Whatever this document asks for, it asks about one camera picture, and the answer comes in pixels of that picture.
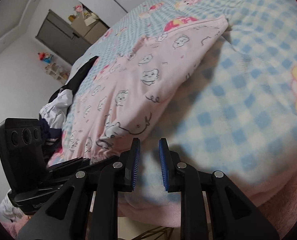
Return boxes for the blue checkered printed blanket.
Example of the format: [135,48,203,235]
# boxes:
[61,0,297,230]

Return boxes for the grey door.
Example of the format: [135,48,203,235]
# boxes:
[36,9,91,65]

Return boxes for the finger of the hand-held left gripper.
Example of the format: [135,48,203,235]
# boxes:
[47,156,119,178]

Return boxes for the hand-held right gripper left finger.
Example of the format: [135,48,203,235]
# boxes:
[16,137,141,240]

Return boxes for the white shelf rack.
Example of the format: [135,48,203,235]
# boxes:
[45,61,70,84]

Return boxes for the black garment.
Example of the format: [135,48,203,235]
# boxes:
[50,56,99,100]

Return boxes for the pink cartoon print pants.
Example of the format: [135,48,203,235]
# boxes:
[62,14,229,165]

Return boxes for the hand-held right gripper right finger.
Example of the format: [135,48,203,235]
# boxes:
[158,138,280,240]

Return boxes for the white garment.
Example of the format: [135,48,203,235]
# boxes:
[39,89,74,130]

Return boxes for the navy striped garment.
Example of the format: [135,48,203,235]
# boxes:
[39,119,64,165]

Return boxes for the beige cabinet with bag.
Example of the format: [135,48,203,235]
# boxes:
[69,12,109,44]

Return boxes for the red and blue plush toy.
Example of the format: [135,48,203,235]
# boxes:
[38,52,53,64]

